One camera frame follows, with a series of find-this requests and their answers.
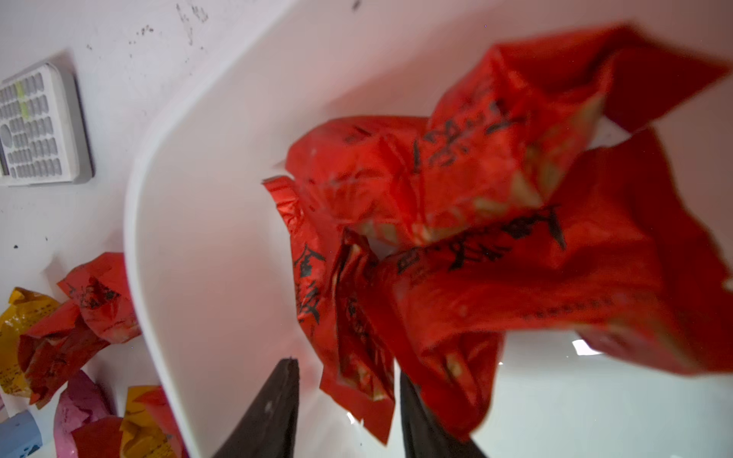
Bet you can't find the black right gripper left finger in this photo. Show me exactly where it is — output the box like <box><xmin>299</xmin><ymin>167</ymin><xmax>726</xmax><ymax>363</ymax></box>
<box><xmin>214</xmin><ymin>358</ymin><xmax>300</xmax><ymax>458</ymax></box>

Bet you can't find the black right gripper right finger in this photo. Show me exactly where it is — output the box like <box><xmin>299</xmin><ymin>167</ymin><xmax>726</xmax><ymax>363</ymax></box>
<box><xmin>400</xmin><ymin>372</ymin><xmax>486</xmax><ymax>458</ymax></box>

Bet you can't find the yellow tea bag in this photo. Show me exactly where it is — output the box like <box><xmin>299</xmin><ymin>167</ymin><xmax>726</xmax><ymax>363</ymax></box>
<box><xmin>1</xmin><ymin>287</ymin><xmax>61</xmax><ymax>398</ymax></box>
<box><xmin>120</xmin><ymin>385</ymin><xmax>189</xmax><ymax>457</ymax></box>

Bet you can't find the white storage box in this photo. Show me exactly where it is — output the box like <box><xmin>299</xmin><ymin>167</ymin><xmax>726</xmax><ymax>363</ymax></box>
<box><xmin>124</xmin><ymin>1</ymin><xmax>732</xmax><ymax>457</ymax></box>

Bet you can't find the red tea bag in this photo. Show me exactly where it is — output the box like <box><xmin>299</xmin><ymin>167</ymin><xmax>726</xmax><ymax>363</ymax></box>
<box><xmin>17</xmin><ymin>301</ymin><xmax>110</xmax><ymax>410</ymax></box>
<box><xmin>57</xmin><ymin>252</ymin><xmax>141</xmax><ymax>345</ymax></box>
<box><xmin>72</xmin><ymin>416</ymin><xmax>123</xmax><ymax>458</ymax></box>
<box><xmin>263</xmin><ymin>176</ymin><xmax>395</xmax><ymax>443</ymax></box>
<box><xmin>286</xmin><ymin>25</ymin><xmax>732</xmax><ymax>439</ymax></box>

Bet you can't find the pink tea bag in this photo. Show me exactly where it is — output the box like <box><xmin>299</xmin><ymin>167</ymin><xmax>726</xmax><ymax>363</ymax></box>
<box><xmin>53</xmin><ymin>370</ymin><xmax>112</xmax><ymax>458</ymax></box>

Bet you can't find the blue cloth pouch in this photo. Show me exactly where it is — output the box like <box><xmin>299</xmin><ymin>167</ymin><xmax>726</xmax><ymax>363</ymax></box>
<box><xmin>0</xmin><ymin>411</ymin><xmax>43</xmax><ymax>458</ymax></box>

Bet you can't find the white calculator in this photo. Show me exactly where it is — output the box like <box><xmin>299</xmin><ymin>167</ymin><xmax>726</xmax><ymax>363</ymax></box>
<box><xmin>1</xmin><ymin>61</ymin><xmax>94</xmax><ymax>187</ymax></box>

